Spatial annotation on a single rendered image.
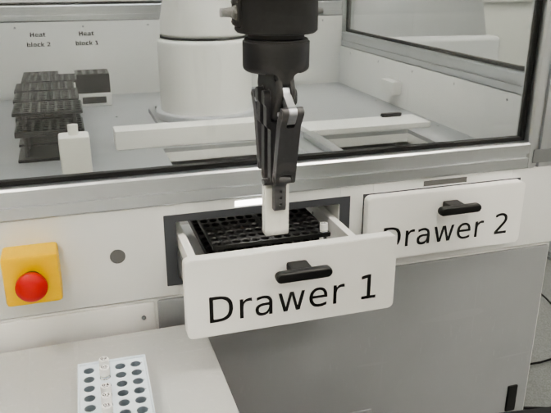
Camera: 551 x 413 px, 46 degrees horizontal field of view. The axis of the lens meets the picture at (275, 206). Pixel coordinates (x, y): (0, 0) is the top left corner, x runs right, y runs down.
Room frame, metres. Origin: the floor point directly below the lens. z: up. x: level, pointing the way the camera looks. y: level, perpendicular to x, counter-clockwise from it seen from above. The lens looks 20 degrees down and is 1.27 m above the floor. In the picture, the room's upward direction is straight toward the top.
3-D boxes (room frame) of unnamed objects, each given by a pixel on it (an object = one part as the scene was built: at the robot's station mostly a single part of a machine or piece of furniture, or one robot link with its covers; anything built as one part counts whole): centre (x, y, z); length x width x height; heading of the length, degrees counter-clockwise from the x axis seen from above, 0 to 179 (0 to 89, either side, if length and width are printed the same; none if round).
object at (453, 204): (0.98, -0.29, 0.91); 0.07 x 0.04 x 0.01; 108
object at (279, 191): (0.73, -0.01, 1.02); 0.03 x 0.01 x 0.05; 17
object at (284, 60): (0.74, 0.00, 1.15); 0.08 x 0.07 x 0.09; 17
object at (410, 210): (1.01, -0.28, 0.87); 0.29 x 0.02 x 0.11; 108
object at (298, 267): (0.75, -0.03, 0.91); 0.07 x 0.04 x 0.01; 108
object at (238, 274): (0.77, -0.02, 0.87); 0.29 x 0.02 x 0.11; 108
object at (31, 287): (0.77, 0.32, 0.88); 0.04 x 0.03 x 0.04; 108
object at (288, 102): (0.71, -0.01, 1.13); 0.05 x 0.02 x 0.05; 17
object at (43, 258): (0.80, 0.33, 0.88); 0.07 x 0.05 x 0.07; 108
